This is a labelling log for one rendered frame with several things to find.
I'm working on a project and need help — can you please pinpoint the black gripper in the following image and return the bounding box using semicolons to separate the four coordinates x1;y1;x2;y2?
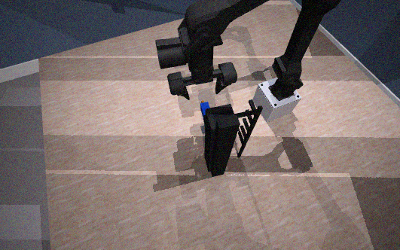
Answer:
167;61;237;100

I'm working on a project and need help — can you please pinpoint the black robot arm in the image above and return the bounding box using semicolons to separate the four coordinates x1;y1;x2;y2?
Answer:
155;0;340;101

